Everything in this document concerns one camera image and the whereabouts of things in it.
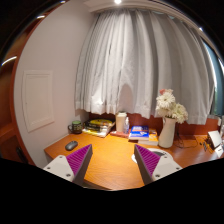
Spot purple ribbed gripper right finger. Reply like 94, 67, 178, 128
133, 144, 183, 186

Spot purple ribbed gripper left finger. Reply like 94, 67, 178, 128
43, 143, 94, 187

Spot dark grey computer mouse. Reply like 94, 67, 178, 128
65, 141, 78, 151

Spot yellow book under blue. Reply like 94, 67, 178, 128
138, 129, 158, 146

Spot dark green mug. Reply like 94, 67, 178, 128
68, 120, 82, 134

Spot white flower vase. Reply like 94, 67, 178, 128
158, 118, 176, 148

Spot clear plastic bottle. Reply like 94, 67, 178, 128
123, 117, 129, 134

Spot stack of books under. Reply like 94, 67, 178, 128
83, 124, 113, 138

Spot yellow black book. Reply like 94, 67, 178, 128
84, 119, 113, 127

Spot red flat book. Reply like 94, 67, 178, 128
110, 131, 129, 138

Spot white ceramic jar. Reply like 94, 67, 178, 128
116, 112, 127, 132

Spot white flower bouquet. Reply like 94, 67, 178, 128
156, 89, 188, 124

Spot white card stand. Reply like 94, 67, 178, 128
208, 131, 224, 157

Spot white sheer curtain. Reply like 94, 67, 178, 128
75, 9, 214, 124

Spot black cable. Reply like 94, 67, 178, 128
174, 132, 209, 149

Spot white wall access panel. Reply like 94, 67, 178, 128
22, 70, 54, 132

